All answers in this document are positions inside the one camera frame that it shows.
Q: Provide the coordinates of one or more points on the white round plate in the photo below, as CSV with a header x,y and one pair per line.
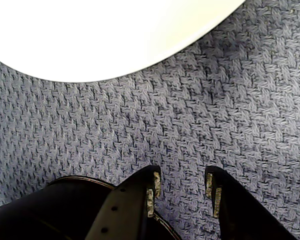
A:
x,y
90,37

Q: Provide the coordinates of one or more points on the blue woven table cloth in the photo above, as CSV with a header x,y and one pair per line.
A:
x,y
165,125

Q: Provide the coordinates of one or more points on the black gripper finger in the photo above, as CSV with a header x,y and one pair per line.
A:
x,y
240,212
125,212

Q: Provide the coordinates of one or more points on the black metal bucket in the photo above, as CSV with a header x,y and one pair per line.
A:
x,y
52,212

